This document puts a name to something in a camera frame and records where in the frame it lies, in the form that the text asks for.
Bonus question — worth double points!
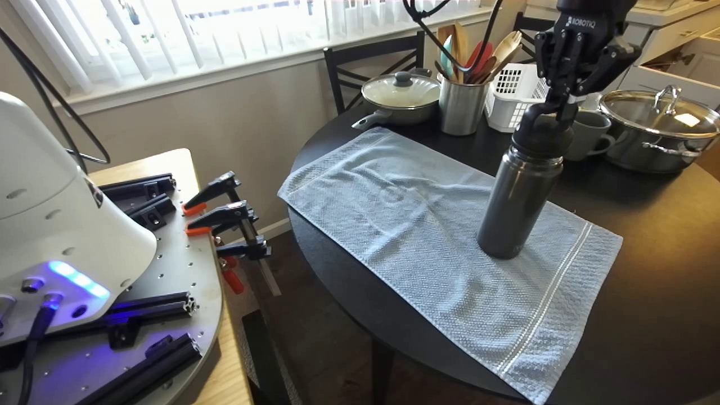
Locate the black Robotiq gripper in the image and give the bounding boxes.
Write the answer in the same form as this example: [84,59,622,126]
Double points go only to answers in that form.
[532,0,645,123]

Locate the glass pot lid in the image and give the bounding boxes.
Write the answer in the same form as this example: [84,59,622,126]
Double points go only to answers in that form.
[597,82,720,144]

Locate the dark steel water bottle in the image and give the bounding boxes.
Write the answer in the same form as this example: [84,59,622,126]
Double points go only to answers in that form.
[474,144,566,263]

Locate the black cross-back chair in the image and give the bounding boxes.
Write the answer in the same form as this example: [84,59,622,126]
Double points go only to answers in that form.
[511,8,563,68]
[322,28,426,116]

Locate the dark grey mug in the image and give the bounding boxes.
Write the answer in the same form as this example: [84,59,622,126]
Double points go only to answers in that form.
[564,110,618,163]

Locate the white plastic basket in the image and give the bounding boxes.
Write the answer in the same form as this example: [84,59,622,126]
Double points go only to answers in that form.
[480,61,557,137]

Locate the wooden spoon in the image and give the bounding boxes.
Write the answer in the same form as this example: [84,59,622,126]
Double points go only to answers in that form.
[483,28,524,78]

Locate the white kitchen cabinet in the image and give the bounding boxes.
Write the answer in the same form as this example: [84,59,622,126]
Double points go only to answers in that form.
[620,0,720,107]

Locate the red spatula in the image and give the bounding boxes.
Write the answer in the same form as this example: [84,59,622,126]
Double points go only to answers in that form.
[460,38,496,86]

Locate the stainless steel pot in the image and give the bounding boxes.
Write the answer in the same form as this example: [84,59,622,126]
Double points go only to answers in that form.
[603,122,716,179]

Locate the wooden spatula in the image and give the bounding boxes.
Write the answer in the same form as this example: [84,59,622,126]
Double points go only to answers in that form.
[452,23,471,81]

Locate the metal utensil holder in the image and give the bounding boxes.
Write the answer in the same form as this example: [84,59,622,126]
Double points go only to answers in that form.
[435,73,489,140]

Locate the teal spatula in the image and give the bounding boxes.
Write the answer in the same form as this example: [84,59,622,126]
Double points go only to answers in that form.
[435,33,458,82]

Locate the grey frying pan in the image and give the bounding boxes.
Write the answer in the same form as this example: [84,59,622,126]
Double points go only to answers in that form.
[348,98,440,132]

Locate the light blue towel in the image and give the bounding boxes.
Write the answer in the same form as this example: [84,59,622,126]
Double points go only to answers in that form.
[277,123,626,405]

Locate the white window sill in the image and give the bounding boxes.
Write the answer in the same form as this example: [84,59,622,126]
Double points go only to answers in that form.
[48,4,501,118]

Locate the white window blinds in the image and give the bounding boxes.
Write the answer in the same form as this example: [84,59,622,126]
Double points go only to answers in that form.
[3,0,483,94]

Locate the black orange bar clamp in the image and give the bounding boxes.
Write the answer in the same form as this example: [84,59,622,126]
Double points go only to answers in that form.
[180,169,242,220]
[185,197,285,298]

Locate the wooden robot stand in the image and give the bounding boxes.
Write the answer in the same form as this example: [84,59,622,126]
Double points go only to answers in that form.
[84,146,258,405]

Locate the grey metal mounting plate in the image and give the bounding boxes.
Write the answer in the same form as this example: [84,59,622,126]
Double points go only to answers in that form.
[0,176,227,405]

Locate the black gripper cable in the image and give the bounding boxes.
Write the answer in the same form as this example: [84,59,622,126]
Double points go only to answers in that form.
[401,0,505,78]

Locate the black angled bracket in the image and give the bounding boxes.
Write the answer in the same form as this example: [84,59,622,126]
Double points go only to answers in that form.
[98,170,180,231]

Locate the black aluminium rail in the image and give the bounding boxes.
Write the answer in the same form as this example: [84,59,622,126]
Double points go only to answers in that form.
[100,290,199,351]
[72,330,205,405]

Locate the black wall cable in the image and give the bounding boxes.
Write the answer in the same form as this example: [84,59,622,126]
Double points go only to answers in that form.
[0,26,115,176]

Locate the black base cable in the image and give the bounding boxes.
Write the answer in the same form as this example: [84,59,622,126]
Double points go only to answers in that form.
[12,290,66,405]

